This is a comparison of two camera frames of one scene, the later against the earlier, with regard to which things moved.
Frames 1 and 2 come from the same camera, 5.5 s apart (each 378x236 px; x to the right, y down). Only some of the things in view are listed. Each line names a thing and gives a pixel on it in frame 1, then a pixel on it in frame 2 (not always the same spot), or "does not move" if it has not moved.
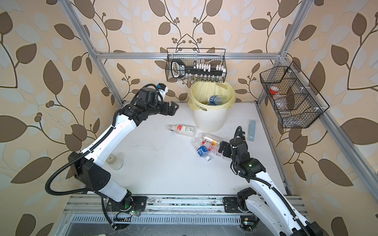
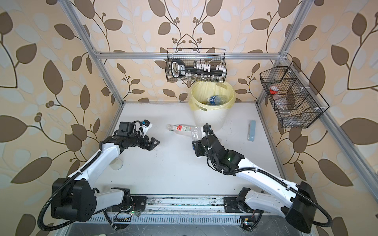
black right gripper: (226, 152) -> (198, 147)
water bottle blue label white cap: (218, 100) does not move
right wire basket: (297, 103) does not move
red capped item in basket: (273, 90) does not move
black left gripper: (172, 110) -> (150, 145)
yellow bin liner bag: (200, 92) does not move
